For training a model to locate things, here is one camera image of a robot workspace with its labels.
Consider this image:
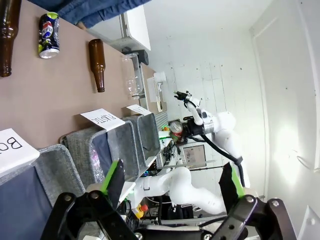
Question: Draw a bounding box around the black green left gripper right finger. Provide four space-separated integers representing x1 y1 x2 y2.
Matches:
212 161 301 240

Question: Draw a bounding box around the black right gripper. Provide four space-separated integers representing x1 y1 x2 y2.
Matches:
183 116 205 138

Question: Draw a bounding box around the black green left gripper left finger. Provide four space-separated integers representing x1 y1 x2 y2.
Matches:
43 158 141 240

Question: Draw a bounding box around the red silver drink can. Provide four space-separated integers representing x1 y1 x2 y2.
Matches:
168 120 185 141

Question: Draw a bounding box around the clear plastic bottle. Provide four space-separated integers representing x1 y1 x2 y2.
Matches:
121 52 145 100

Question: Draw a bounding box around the gray felt basket can label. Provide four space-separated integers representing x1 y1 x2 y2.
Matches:
120 112 162 164

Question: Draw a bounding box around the gray felt basket bottle label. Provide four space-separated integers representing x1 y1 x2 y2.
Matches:
0 143 86 240

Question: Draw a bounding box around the white paper label CAN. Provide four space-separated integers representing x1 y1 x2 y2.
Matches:
125 104 146 117

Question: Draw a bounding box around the gray felt basket plastic label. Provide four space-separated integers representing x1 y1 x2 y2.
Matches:
59 120 141 192

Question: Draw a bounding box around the blue Pepsi drink can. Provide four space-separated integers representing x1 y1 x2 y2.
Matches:
37 12 61 60

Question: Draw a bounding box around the computer monitor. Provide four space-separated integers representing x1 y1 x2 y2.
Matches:
182 144 207 166

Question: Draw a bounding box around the white cardboard box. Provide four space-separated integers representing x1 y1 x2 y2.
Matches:
146 71 168 113

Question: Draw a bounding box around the crushed bottle with pink label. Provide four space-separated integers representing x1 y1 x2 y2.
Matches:
89 146 106 186

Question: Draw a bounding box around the yellow red emergency stop button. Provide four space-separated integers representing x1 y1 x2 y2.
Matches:
134 203 149 219

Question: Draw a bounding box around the black box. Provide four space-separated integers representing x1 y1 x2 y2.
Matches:
136 49 150 66

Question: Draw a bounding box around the white paper label PLASTIC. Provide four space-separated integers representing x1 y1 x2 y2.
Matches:
80 108 126 132

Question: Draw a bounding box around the white paper label BOTTLE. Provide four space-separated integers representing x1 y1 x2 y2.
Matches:
0 128 41 177

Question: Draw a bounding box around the white desk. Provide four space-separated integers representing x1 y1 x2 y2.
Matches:
87 4 151 51

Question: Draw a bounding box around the small brown glass bottle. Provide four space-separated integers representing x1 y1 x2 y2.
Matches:
88 38 107 94

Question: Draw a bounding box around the large brown glass bottle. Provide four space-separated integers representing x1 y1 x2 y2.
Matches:
0 0 22 78

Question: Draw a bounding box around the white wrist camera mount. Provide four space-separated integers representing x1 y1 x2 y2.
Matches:
174 89 204 126

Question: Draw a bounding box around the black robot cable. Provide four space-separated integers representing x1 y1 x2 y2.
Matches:
199 134 245 188

